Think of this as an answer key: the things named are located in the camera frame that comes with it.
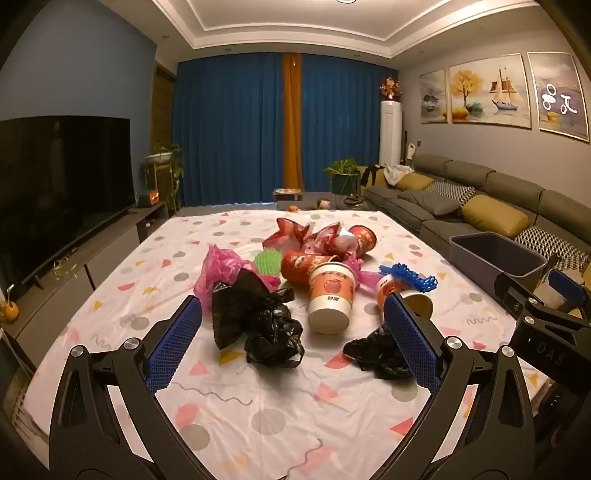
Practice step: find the small pink plastic scrap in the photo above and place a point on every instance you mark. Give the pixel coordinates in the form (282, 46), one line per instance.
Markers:
(367, 277)

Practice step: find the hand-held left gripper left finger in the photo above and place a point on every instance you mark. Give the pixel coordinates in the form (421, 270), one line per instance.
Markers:
(175, 342)

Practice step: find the pink plastic bag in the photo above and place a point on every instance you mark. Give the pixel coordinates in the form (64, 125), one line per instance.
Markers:
(217, 272)

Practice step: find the red foil bag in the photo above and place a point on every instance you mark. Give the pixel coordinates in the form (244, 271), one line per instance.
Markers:
(304, 237)

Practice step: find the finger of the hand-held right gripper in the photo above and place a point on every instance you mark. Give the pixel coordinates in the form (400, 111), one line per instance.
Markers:
(565, 286)
(512, 293)

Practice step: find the grey coffee table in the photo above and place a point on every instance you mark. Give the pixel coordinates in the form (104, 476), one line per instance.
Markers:
(309, 197)

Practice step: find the white patterned sheet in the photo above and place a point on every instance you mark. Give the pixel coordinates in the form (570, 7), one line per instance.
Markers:
(277, 415)

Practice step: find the black white patterned pillow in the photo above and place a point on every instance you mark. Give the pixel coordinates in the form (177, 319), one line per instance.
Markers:
(455, 190)
(545, 242)

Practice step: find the orange flower decoration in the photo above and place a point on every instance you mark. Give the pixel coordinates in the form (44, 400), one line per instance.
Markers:
(390, 88)

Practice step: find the white bottle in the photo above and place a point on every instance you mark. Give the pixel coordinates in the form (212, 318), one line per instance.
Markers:
(409, 151)

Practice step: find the mustard pillow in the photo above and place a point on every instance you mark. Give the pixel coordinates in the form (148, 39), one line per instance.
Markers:
(414, 182)
(494, 216)

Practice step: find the blue curtain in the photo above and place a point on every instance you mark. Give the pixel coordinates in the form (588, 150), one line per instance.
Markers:
(346, 124)
(226, 134)

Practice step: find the white cloth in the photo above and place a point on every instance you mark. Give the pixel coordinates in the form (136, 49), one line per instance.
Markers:
(397, 171)

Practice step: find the small grey landscape painting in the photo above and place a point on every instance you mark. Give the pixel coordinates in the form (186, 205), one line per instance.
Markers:
(433, 99)

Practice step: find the orange curtain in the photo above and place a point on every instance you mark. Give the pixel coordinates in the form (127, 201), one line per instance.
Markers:
(292, 120)

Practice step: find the brown wooden door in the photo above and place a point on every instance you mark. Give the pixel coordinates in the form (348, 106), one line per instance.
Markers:
(162, 106)

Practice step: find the dark tea tray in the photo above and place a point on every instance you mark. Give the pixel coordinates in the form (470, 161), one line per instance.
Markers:
(354, 201)

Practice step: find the dry plant sprig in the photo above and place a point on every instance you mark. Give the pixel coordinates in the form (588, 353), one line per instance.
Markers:
(62, 270)

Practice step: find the grey plastic bin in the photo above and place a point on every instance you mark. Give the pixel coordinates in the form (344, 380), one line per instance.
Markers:
(471, 264)

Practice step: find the small orange gourd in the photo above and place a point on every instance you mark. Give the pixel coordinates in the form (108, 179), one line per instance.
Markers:
(10, 311)

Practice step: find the grey television cabinet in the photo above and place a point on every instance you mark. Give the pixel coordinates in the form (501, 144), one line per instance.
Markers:
(115, 249)

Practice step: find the black flat television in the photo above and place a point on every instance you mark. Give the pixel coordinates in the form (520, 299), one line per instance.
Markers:
(60, 184)

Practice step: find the large black plastic bag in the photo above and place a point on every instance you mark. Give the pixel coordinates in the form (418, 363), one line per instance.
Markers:
(254, 318)

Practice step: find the white standing air conditioner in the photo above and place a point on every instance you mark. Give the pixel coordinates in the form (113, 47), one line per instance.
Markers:
(390, 134)

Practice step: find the round brown toy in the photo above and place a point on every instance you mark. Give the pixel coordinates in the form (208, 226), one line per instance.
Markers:
(324, 203)

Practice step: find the red can with gold base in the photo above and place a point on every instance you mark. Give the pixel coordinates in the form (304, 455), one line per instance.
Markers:
(300, 267)

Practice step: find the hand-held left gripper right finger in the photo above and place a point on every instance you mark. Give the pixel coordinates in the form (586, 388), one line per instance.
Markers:
(411, 342)

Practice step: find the grey pillow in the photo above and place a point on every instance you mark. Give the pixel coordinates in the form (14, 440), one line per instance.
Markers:
(431, 203)

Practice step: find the flat printed box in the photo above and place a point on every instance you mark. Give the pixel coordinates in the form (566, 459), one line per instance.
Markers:
(287, 193)

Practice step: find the small black plastic bag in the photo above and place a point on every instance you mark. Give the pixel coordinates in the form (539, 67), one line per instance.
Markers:
(378, 355)

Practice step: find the purple abstract painting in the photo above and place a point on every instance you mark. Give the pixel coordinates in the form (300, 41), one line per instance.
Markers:
(558, 97)

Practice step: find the grey sofa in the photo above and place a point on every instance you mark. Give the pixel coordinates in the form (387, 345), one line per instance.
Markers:
(508, 187)

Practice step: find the orange apple print paper cup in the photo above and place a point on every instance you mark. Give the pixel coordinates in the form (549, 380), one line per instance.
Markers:
(330, 295)

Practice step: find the trailing potted plant on stand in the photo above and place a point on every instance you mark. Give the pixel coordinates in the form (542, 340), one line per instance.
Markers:
(161, 159)

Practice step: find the sailboat and tree painting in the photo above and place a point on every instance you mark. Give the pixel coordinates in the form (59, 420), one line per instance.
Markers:
(489, 92)

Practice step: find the green potted plant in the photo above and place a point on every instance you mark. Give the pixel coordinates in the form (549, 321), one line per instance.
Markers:
(344, 173)

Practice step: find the red cylindrical tube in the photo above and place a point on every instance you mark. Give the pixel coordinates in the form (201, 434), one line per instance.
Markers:
(364, 239)

